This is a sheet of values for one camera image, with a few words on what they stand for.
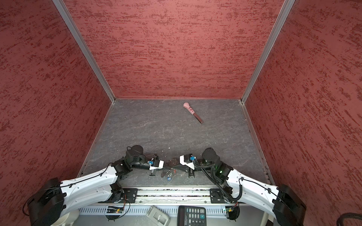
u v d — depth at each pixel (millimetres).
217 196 737
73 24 778
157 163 595
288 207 416
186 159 568
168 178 725
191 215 668
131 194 744
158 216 679
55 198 409
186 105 1136
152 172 633
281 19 757
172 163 725
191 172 616
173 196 757
